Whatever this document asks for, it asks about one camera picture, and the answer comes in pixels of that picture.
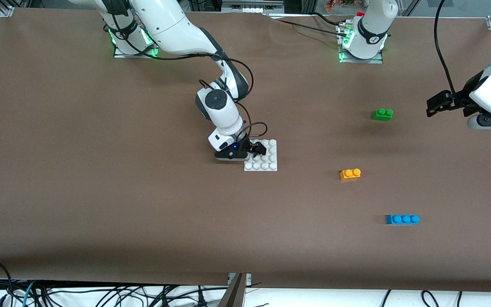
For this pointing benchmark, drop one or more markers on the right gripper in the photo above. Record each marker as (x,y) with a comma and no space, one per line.
(248,146)

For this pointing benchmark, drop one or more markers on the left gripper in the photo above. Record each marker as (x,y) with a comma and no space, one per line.
(459,101)

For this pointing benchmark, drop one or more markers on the white studded base plate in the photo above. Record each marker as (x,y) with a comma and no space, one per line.
(267,164)

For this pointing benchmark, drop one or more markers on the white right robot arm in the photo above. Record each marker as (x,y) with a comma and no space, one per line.
(164,25)

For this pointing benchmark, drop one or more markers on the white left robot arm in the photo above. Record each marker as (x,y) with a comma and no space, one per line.
(373,25)

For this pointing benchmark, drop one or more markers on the green two-stud block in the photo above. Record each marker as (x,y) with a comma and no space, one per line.
(382,114)

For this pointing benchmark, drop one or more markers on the yellow two-stud block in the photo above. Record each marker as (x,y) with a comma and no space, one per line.
(350,174)

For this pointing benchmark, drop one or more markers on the blue three-stud block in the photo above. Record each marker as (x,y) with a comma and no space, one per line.
(402,219)

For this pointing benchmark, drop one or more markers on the brown table cover sheet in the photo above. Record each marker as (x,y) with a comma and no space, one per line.
(143,170)

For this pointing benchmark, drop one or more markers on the grey diagonal metal beam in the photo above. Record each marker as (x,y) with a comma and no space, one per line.
(235,294)

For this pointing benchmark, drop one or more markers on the silver table edge bracket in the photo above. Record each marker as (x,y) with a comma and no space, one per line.
(247,278)

